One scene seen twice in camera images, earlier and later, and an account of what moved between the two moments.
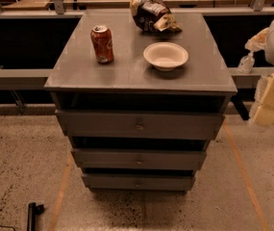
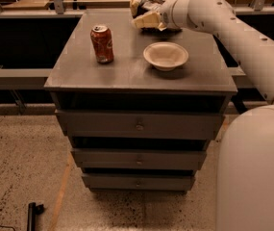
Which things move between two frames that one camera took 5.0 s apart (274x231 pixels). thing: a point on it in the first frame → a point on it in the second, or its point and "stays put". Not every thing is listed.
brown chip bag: (149, 13) stays put
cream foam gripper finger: (271, 98) → (150, 19)
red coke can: (102, 39) stays put
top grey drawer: (141, 124) stays put
